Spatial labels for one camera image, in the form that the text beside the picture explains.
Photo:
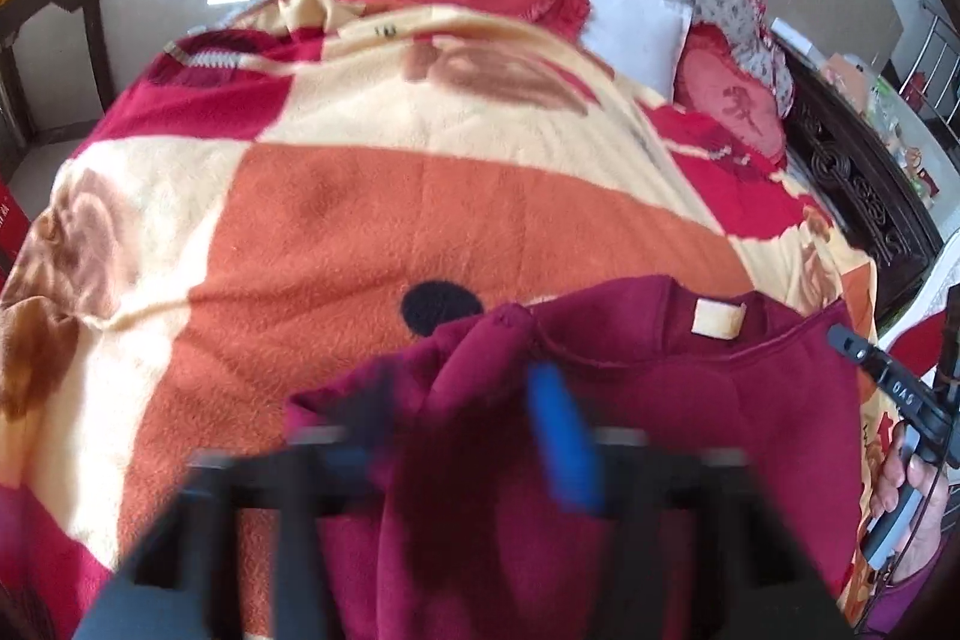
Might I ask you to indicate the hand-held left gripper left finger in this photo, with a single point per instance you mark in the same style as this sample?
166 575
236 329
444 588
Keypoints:
300 482

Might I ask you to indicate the maroon fleece sweater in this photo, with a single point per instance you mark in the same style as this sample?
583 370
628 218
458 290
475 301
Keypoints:
675 400

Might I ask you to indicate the white pillow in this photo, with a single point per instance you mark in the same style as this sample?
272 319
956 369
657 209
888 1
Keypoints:
637 25

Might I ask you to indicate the carved dark wooden headboard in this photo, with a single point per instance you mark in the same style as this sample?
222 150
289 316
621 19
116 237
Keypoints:
855 183

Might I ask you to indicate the person's right forearm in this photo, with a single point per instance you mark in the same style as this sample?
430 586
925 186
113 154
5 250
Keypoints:
900 602

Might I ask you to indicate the red orange printed blanket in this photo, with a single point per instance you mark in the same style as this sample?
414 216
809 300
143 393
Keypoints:
375 197

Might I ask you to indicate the person's right hand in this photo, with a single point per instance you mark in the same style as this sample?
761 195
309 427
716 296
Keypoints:
892 479

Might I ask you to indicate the metal railing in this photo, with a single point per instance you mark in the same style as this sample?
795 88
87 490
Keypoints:
934 55

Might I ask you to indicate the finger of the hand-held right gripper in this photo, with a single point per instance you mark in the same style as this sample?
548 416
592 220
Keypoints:
851 344

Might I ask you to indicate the red cloth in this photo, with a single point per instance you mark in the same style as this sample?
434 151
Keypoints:
919 344

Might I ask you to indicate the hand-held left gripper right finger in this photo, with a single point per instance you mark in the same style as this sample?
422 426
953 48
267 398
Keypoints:
562 437

